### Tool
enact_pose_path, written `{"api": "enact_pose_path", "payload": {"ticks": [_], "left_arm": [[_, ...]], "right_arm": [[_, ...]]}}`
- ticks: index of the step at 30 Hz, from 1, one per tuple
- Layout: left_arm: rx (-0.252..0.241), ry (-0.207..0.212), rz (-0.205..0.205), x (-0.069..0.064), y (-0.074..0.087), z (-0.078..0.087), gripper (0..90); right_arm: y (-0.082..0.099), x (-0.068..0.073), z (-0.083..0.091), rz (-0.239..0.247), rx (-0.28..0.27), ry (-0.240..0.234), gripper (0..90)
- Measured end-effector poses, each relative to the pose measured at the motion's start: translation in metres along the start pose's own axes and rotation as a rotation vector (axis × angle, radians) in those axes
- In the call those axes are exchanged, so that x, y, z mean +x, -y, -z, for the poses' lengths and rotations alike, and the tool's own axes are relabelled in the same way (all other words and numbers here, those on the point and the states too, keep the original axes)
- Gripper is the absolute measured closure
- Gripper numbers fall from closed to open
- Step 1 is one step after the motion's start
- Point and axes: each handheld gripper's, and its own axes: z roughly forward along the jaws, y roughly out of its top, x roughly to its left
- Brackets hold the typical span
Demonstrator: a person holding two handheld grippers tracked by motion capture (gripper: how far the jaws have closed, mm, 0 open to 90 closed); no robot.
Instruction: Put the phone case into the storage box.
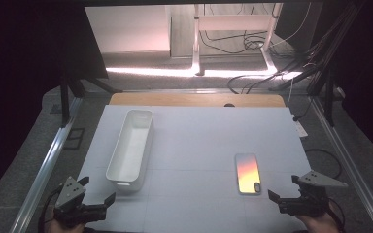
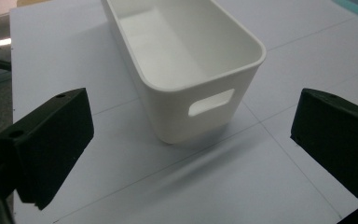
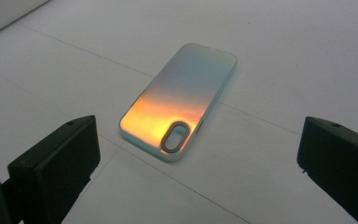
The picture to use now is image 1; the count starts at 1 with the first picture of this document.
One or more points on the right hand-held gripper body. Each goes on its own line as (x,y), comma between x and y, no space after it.
(307,202)

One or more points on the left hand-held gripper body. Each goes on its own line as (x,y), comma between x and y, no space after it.
(74,212)

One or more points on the iridescent phone case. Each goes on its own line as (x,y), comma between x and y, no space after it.
(248,174)

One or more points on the white plastic bin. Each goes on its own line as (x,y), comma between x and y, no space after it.
(129,155)

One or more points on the person's left hand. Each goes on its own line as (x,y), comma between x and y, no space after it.
(58,228)

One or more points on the person's right hand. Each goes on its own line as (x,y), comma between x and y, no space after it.
(320,224)

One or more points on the black metal stand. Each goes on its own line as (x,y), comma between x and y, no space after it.
(329,100)
(65,100)

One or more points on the black curtain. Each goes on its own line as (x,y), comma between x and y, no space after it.
(19,81)
(369,64)

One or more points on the white cabinet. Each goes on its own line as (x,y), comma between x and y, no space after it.
(126,29)

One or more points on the aluminium rail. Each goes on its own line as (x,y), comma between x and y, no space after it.
(45,168)
(346,161)

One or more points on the black floor frame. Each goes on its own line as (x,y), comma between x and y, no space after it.
(74,138)

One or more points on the white desk frame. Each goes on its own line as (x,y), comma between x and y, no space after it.
(233,22)

